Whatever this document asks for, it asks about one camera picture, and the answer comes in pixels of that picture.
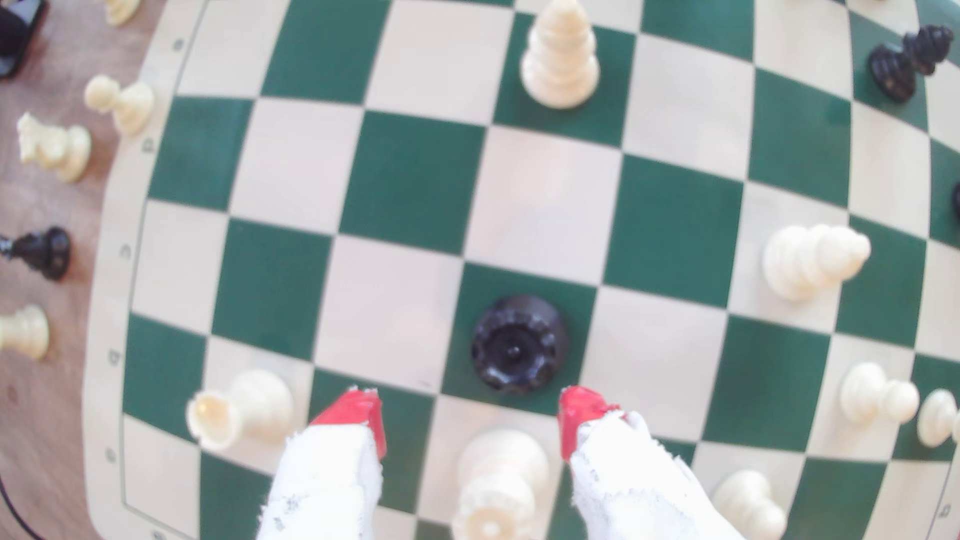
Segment black cable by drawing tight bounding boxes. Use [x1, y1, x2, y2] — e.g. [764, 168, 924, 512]
[0, 474, 46, 540]

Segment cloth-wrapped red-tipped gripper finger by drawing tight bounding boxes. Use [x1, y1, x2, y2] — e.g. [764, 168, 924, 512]
[256, 387, 389, 540]
[558, 385, 745, 540]

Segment white chess bishop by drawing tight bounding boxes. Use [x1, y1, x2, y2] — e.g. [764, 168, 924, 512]
[762, 223, 873, 303]

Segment white pawn right edge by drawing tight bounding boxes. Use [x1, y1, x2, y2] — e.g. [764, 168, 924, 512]
[519, 0, 601, 111]

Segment green and cream chessboard mat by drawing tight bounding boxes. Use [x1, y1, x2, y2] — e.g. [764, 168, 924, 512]
[81, 0, 960, 540]

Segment black chess king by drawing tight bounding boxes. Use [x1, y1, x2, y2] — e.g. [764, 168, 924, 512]
[0, 226, 73, 282]

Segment white chess pawn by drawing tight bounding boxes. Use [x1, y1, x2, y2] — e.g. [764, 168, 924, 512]
[103, 0, 142, 27]
[916, 388, 960, 450]
[838, 361, 921, 427]
[711, 469, 789, 540]
[83, 73, 156, 138]

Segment black chess piece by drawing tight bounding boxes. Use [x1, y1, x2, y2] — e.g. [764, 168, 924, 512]
[868, 24, 955, 105]

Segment white chess rook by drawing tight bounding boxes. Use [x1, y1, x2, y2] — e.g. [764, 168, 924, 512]
[0, 303, 51, 361]
[185, 369, 295, 453]

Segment black flat device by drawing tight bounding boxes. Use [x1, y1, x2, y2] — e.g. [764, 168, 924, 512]
[0, 0, 48, 80]

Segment white chess queen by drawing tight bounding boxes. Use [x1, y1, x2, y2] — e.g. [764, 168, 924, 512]
[451, 429, 551, 540]

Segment white chess knight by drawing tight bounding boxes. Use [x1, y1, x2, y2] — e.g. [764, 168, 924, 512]
[16, 112, 93, 184]

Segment black chess queen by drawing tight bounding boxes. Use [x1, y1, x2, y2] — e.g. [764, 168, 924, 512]
[470, 294, 570, 396]

